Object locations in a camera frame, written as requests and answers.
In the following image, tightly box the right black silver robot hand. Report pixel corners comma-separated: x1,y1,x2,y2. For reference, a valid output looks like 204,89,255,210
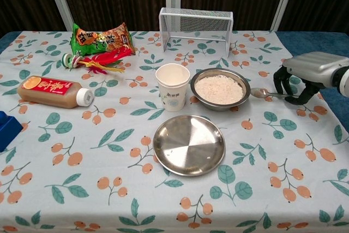
273,51,349,105

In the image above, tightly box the metal spoon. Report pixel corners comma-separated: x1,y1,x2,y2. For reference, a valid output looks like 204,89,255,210
250,87,300,99

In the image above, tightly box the metal bowl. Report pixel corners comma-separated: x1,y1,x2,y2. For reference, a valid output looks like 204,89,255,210
190,68,251,111

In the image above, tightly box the white paper cup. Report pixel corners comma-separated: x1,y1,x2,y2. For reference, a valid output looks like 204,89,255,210
155,63,191,112

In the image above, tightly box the round metal plate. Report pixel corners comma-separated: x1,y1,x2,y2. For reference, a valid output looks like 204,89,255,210
152,115,226,177

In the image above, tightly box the green orange snack bag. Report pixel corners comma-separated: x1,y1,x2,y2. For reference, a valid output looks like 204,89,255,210
70,22,136,56

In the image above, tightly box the red feather shuttlecock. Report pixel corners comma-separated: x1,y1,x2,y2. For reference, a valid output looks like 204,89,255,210
61,49,131,75

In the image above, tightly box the floral print tablecloth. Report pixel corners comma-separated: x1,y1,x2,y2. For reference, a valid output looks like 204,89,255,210
0,30,349,233

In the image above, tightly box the brown juice bottle red label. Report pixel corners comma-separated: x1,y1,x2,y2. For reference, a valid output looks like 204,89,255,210
16,75,95,109

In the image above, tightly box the blue toy building block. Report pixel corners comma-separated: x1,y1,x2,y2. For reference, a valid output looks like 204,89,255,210
0,110,25,153

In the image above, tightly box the white wire mesh rack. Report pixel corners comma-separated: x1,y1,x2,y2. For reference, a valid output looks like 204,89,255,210
159,7,234,59

